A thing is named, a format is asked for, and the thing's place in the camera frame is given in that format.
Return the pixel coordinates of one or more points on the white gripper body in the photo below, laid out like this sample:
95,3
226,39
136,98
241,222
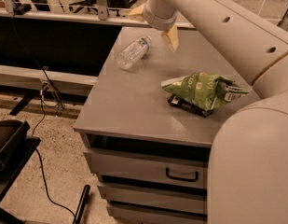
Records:
157,21

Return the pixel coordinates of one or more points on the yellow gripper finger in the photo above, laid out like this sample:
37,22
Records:
137,14
170,37

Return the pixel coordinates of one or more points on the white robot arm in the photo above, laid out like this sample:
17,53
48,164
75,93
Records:
248,165

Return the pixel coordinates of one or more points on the clear plastic water bottle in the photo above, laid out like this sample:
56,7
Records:
130,55

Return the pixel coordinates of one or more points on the green chip bag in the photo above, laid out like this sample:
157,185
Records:
206,91

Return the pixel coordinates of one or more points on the black flat snack package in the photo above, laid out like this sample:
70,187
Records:
186,106

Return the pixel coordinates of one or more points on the grey drawer cabinet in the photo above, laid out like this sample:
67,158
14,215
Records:
132,134

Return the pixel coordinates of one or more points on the grey low bench beam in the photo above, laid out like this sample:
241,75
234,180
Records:
33,78

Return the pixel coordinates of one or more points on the black bar on floor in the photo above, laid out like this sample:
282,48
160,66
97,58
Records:
81,205

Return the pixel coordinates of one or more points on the grey metal railing frame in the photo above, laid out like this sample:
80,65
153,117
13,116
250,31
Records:
59,11

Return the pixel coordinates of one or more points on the black drawer handle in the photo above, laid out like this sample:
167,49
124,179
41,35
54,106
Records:
191,177

